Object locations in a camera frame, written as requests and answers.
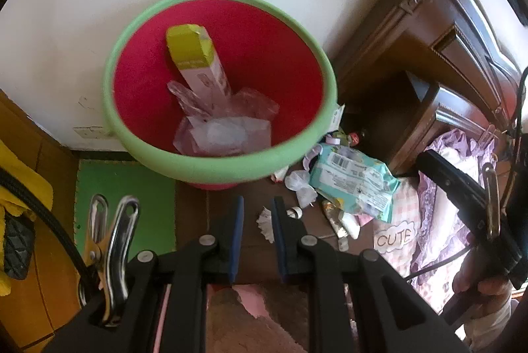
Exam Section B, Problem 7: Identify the red bin with green rim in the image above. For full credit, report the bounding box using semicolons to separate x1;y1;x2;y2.
103;0;339;191

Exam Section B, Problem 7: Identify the white wall outlet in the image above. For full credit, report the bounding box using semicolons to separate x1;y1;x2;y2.
73;125;114;139

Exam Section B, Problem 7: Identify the purple frilled pillow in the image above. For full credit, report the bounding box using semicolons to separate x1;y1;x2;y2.
408;128;510;304

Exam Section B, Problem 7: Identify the small foil sachet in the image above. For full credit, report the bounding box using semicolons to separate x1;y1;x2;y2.
322;199;345;228

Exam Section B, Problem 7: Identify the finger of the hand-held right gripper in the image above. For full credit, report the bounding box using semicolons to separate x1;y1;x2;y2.
416;150;487;230

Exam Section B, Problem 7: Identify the black quilted pad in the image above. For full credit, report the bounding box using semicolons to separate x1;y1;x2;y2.
2;215;36;281

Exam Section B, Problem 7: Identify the teal wet wipes pack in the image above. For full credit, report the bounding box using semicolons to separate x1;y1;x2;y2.
309;142;400;224

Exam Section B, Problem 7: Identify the yellow-topped white carton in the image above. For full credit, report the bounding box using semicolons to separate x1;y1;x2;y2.
166;24;232;98

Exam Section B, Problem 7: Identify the thin black cable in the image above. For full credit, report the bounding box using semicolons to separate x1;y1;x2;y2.
404;248;471;281

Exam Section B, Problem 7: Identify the pink foam mat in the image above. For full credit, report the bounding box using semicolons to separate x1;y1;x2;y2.
233;286;271;316

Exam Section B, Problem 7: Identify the wooden cabinet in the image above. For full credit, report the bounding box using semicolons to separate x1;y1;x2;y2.
0;89;83;353

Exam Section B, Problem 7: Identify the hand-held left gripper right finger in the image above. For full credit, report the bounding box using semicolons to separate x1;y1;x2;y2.
270;196;471;353

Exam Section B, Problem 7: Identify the person's right hand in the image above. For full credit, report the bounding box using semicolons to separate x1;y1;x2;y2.
451;246;516;310

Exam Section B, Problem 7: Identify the yellow towel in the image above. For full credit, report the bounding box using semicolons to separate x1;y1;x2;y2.
0;138;54;296

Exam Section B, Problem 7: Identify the white tube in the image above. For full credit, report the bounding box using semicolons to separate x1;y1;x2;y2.
336;213;361;250

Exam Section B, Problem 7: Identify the green foam mat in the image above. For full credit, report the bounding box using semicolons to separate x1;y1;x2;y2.
74;159;178;267

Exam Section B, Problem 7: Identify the white shuttlecock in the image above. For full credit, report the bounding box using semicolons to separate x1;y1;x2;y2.
255;206;278;244

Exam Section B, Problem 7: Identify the metal spring clip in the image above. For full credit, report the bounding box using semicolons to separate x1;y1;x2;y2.
480;161;502;240
80;194;141;327

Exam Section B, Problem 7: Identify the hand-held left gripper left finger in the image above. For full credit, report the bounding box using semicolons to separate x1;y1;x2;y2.
43;196;245;353

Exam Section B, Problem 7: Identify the clear plastic bag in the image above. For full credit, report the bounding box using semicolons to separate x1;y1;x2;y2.
167;81;280;158

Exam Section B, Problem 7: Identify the black braided cable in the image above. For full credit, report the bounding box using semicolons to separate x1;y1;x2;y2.
0;167;104;308
511;66;528;139

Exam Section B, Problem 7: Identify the dark wooden nightstand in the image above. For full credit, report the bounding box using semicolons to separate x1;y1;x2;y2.
334;0;528;176

